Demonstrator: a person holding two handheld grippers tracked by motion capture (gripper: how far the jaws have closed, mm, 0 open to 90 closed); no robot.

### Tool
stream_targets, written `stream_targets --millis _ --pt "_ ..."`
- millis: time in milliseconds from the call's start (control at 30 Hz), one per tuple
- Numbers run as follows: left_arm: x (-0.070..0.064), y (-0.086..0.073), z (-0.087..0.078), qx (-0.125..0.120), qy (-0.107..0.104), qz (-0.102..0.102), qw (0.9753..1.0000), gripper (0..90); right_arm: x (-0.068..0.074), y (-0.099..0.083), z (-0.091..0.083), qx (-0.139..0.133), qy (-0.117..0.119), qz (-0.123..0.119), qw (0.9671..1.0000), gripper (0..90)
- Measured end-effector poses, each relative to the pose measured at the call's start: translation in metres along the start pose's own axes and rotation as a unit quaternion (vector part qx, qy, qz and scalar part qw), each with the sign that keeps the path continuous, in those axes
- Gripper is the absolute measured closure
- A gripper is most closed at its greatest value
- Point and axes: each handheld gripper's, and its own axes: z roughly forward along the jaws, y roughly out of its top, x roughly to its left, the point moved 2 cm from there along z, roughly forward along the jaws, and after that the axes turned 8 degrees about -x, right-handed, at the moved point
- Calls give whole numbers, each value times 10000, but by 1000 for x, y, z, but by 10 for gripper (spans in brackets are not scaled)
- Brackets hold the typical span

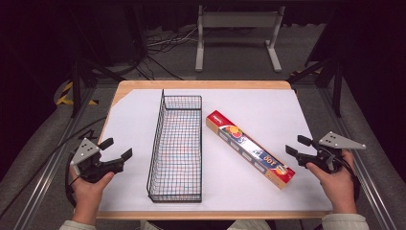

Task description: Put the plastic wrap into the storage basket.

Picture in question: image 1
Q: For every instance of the person's right hand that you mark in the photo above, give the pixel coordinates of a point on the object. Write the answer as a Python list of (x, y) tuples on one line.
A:
[(338, 191)]

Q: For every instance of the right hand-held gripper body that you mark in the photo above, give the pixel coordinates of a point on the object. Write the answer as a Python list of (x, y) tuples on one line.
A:
[(338, 141)]

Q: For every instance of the white metal stand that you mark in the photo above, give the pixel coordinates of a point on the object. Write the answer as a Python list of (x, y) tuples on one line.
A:
[(239, 19)]

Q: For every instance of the person's left hand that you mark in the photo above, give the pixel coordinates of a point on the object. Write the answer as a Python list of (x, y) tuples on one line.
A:
[(86, 195)]

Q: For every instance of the yellow black striped tape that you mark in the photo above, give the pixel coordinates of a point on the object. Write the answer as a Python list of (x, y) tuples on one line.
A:
[(65, 96)]

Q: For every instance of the white paper sheet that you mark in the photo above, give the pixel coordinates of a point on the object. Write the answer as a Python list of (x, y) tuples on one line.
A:
[(134, 121)]

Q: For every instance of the person's light clothing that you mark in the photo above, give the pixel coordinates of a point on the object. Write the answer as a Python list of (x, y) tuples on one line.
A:
[(249, 225)]

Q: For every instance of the long red cling film box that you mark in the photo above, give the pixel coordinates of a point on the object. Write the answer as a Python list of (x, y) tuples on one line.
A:
[(249, 147)]

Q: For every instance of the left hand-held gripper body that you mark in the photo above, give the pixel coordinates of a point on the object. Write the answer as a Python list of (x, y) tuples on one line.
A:
[(85, 152)]

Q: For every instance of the aluminium floor rail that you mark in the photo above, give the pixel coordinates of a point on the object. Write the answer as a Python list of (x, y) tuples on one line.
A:
[(367, 179), (41, 182)]

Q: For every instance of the black tripod stand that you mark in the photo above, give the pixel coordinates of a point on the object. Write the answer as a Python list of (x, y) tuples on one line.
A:
[(76, 86), (336, 86)]

